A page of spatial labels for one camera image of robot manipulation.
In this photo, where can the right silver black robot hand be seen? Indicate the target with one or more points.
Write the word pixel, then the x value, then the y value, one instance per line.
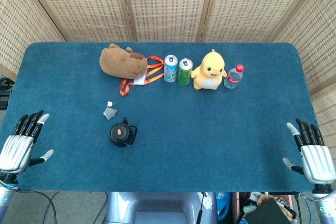
pixel 316 161

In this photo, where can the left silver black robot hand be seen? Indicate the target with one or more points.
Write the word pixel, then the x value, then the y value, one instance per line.
pixel 15 150

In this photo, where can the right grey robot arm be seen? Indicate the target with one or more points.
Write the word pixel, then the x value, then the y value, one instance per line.
pixel 325 205

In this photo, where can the black floor equipment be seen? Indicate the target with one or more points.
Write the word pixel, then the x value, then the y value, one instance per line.
pixel 4 98

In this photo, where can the black flat box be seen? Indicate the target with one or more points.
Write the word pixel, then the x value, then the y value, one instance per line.
pixel 267 213

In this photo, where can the grey tea bag white tag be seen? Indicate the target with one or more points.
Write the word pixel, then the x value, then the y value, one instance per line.
pixel 109 113

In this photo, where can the blue bag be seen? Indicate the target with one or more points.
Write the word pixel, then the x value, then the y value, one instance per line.
pixel 223 205

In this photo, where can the blue felt table cover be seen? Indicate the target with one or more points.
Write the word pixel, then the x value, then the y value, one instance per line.
pixel 210 129

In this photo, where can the clear bottle red cap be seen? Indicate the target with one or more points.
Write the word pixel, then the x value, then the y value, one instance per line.
pixel 232 78

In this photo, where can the brown capybara plush toy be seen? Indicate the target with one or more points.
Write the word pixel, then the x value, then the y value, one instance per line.
pixel 119 61

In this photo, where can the yellow duck plush toy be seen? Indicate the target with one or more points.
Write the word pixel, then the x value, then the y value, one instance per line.
pixel 210 73

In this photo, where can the white badge card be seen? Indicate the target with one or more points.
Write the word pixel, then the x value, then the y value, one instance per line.
pixel 139 80

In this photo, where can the grey robot torso base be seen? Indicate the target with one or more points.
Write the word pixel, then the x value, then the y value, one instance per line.
pixel 157 203

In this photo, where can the green drink can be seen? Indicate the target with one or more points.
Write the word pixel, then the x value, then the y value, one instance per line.
pixel 184 74

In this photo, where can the blue white drink can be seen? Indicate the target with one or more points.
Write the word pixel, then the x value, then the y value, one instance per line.
pixel 170 72

